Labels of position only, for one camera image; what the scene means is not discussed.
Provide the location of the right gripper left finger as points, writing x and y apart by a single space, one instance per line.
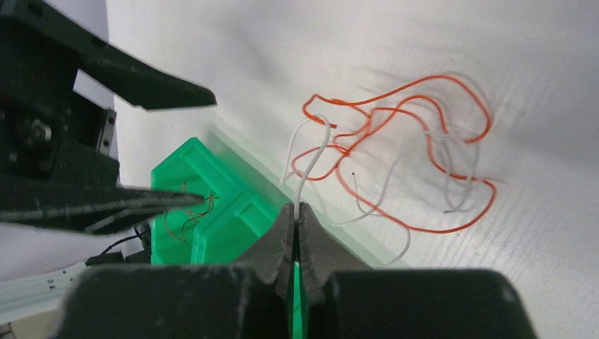
190 301

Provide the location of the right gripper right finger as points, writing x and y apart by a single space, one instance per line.
345 298

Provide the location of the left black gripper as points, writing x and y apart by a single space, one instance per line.
51 133

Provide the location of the green six-compartment tray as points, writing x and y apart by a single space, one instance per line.
245 206

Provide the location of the aluminium frame rail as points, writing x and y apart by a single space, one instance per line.
26 296

